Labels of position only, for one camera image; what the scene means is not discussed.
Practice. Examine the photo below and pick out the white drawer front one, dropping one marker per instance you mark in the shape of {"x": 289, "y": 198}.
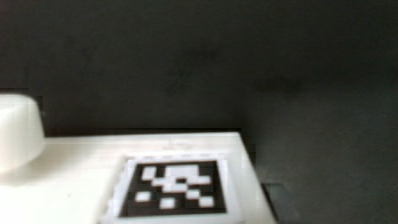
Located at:
{"x": 128, "y": 179}

